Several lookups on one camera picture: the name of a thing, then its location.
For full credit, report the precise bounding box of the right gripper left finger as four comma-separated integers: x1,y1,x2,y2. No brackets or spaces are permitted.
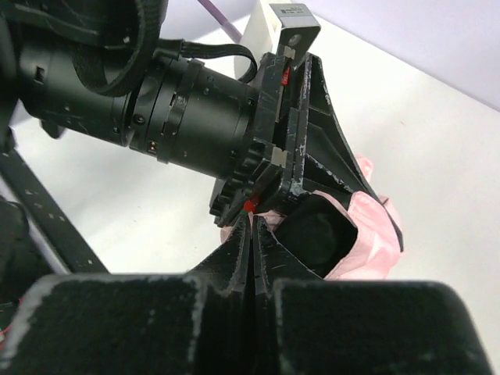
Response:
1,218,250,374

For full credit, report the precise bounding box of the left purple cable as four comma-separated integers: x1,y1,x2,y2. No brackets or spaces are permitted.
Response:
197,0,245,42

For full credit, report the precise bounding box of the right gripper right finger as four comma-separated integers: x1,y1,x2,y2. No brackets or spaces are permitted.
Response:
252,218,493,374

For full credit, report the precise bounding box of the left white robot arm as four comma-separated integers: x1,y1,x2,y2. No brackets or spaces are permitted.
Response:
1,1,405,374

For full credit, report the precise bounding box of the pink folding umbrella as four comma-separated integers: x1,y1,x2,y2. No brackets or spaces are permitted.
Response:
219,154,404,282

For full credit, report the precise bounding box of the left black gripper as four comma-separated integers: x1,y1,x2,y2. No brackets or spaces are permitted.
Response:
111,50,403,251

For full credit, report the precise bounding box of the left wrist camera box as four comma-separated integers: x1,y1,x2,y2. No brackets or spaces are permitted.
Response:
234,0,322,81

